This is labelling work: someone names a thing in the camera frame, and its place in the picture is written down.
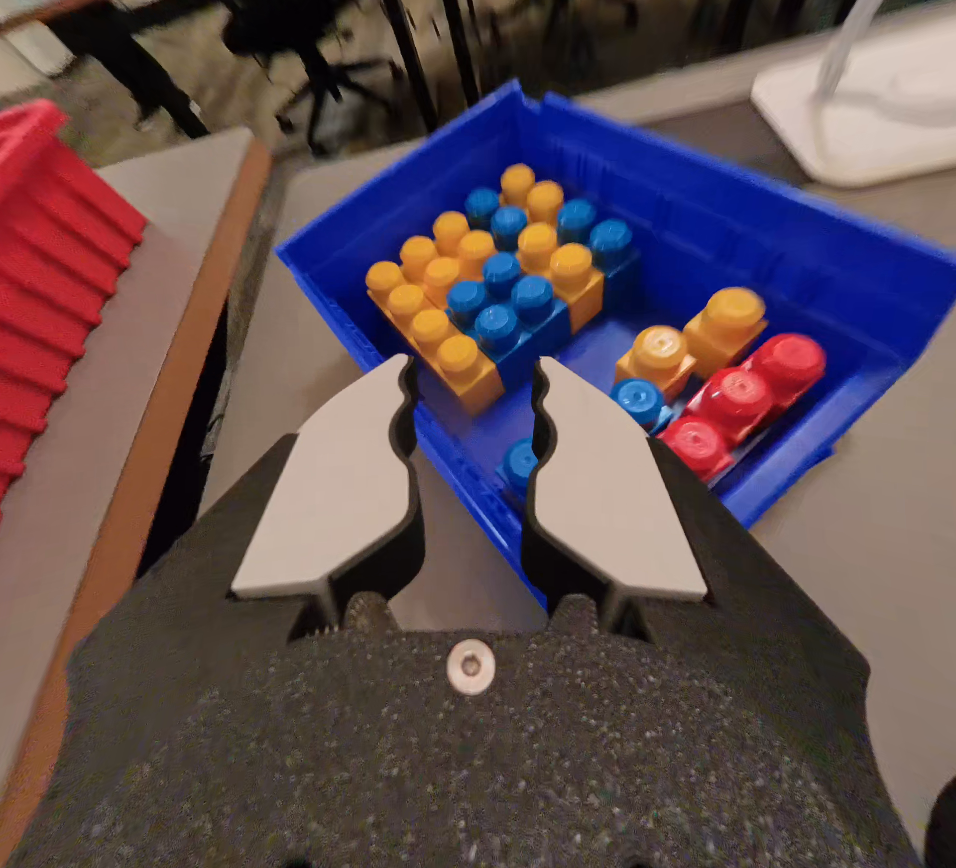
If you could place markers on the brown-edged grey table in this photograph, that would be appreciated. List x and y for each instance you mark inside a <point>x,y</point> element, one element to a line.
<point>149,286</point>

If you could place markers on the blue plastic storage bin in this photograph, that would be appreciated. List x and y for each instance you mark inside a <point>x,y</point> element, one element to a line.
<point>747,226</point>

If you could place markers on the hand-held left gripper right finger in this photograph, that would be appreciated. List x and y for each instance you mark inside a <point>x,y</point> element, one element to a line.
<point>612,502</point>

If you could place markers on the black table leg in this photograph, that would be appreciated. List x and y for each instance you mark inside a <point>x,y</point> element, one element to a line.
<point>401,24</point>
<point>455,9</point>

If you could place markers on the red ridged plastic tote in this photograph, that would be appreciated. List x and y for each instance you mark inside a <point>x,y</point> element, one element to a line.
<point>60,271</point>

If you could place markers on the white-base clear sign stand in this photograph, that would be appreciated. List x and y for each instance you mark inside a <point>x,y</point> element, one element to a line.
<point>881,129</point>

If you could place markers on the black office chair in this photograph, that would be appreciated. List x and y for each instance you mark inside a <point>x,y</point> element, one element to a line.
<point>276,17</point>

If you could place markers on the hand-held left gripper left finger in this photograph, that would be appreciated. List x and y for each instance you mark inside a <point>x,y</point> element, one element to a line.
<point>336,502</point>

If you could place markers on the pile of assorted mega blocks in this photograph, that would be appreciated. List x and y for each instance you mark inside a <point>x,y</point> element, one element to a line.
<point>523,300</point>

